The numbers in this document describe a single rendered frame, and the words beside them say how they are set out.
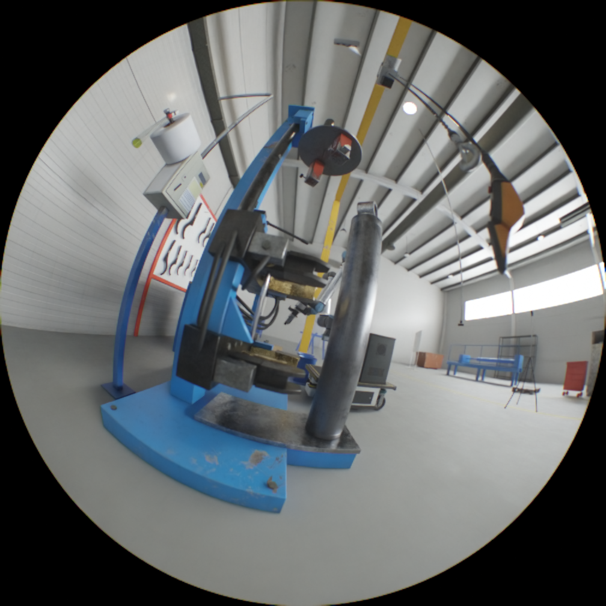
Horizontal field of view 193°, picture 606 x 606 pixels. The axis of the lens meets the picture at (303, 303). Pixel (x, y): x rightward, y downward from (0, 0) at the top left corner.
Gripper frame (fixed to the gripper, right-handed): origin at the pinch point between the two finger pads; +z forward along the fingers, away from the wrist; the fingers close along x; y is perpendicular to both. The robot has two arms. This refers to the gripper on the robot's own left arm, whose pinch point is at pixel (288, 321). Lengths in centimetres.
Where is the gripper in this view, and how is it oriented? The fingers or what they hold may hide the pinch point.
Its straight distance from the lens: 174.0
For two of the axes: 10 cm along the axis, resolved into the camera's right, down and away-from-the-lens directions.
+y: -8.0, -6.0, 0.7
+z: -6.0, 8.0, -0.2
